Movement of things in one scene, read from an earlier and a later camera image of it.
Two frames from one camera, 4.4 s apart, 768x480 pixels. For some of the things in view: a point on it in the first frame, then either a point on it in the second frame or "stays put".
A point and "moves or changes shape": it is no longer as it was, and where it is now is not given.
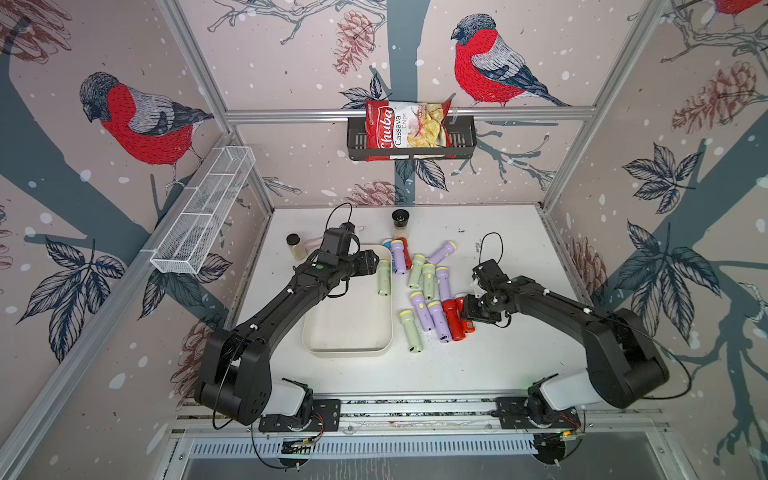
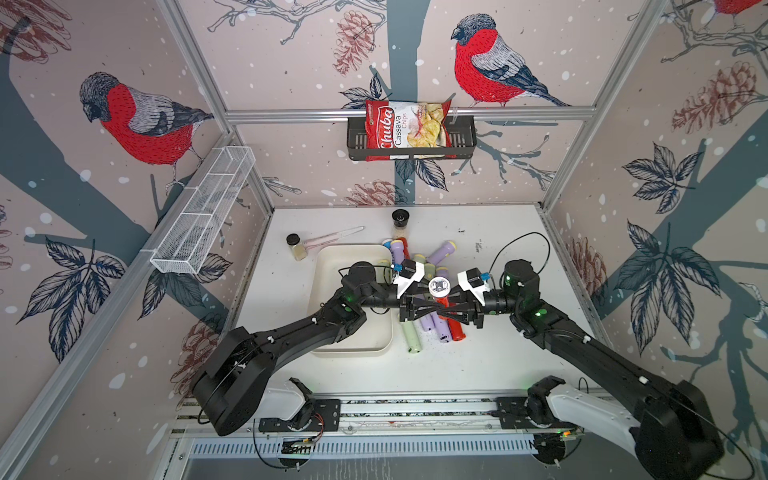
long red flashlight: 452,311 stays put
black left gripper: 368,264 -> 409,309
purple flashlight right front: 437,313 stays put
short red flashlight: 466,325 moves or changes shape
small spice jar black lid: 293,240 stays put
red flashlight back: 407,257 stays put
